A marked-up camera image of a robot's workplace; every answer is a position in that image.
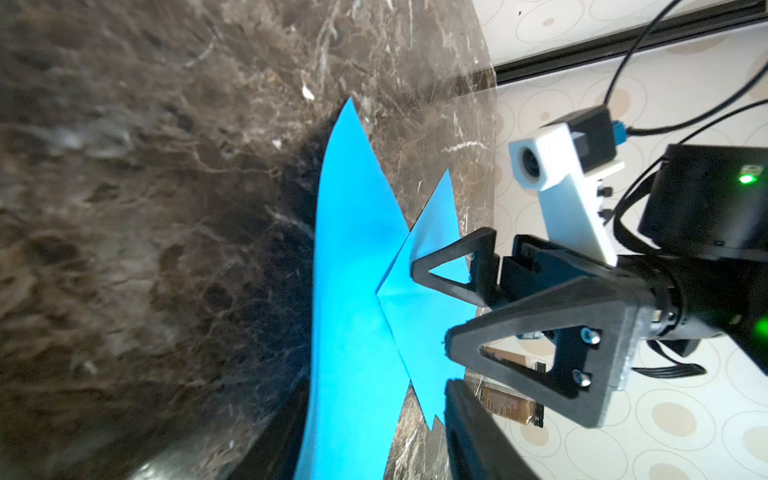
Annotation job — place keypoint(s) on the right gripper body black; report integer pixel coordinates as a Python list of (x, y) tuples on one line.
[(581, 306)]

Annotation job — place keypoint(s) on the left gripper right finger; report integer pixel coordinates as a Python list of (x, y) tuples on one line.
[(477, 448)]

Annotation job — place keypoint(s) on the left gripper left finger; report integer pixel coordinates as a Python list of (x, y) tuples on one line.
[(275, 454)]

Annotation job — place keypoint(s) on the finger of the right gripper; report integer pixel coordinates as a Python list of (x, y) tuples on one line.
[(577, 386), (466, 270)]

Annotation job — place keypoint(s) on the blue paper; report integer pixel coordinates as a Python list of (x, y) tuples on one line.
[(357, 378), (419, 317)]

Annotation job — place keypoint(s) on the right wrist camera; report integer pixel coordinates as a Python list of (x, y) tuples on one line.
[(564, 162)]

